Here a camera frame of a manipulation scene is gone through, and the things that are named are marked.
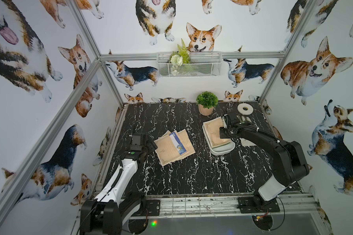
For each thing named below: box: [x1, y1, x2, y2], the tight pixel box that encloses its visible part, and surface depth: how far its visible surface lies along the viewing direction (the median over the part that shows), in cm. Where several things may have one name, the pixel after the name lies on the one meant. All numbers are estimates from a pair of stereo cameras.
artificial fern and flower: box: [169, 38, 191, 76], surface depth 84 cm
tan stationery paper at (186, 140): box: [176, 128, 196, 162], surface depth 97 cm
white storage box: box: [201, 122, 236, 156], surface depth 92 cm
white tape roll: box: [237, 103, 254, 116], surface depth 120 cm
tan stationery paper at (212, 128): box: [202, 116, 231, 148], surface depth 96 cm
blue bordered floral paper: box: [168, 131, 187, 156], surface depth 97 cm
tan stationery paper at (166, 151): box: [153, 134, 190, 167], surface depth 94 cm
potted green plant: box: [196, 91, 219, 117], surface depth 104 cm
